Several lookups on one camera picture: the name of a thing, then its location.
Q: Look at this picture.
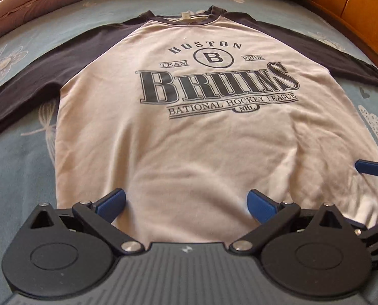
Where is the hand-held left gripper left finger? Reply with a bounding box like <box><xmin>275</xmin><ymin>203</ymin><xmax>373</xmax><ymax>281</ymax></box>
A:
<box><xmin>29</xmin><ymin>188</ymin><xmax>146</xmax><ymax>257</ymax></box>

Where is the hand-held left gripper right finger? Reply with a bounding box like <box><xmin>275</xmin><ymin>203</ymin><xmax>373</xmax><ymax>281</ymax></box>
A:
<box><xmin>230</xmin><ymin>189</ymin><xmax>349</xmax><ymax>257</ymax></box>

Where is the cream shirt with dark sleeves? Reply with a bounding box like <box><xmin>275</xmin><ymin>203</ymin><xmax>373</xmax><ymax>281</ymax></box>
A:
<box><xmin>0</xmin><ymin>5</ymin><xmax>378</xmax><ymax>245</ymax></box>

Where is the blue patterned bed sheet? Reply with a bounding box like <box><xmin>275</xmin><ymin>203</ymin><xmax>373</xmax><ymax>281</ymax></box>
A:
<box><xmin>0</xmin><ymin>0</ymin><xmax>378</xmax><ymax>305</ymax></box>

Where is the wooden headboard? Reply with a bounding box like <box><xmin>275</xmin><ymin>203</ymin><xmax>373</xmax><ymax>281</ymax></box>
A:
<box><xmin>291</xmin><ymin>0</ymin><xmax>378</xmax><ymax>70</ymax></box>

